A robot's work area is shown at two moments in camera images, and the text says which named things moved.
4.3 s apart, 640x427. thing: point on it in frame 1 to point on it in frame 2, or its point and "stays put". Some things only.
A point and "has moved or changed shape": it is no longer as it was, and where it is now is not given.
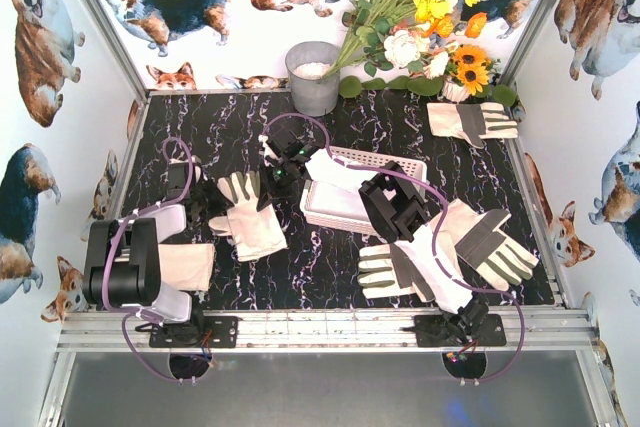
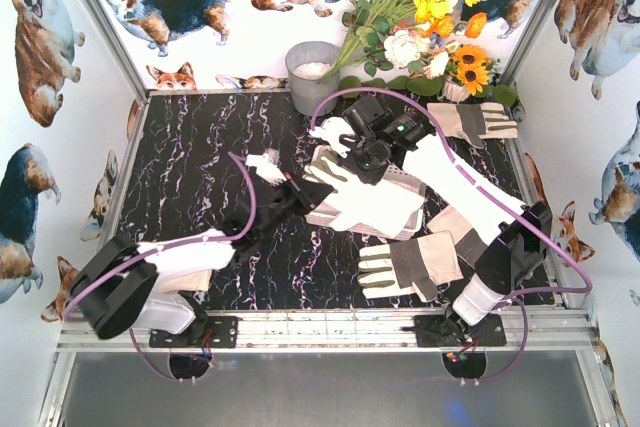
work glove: (255, 232) has moved or changed shape
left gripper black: (201, 199) to (298, 192)
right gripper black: (279, 167) to (364, 156)
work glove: (388, 270) stays put
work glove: (472, 122) stays put
